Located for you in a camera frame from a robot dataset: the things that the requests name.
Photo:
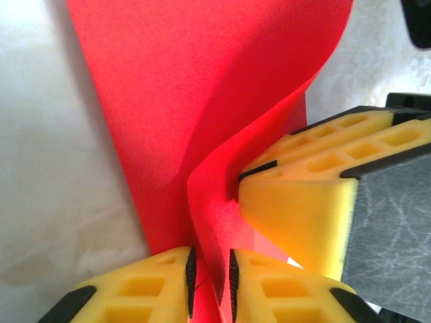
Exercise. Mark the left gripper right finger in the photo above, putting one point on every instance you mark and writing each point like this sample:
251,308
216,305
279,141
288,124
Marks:
286,303

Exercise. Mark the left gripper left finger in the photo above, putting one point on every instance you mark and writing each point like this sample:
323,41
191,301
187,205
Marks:
134,296

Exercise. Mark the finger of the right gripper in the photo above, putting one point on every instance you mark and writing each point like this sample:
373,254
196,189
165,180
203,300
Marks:
303,215
353,124

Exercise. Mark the red paper sheet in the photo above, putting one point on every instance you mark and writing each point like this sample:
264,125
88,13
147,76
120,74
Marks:
185,84

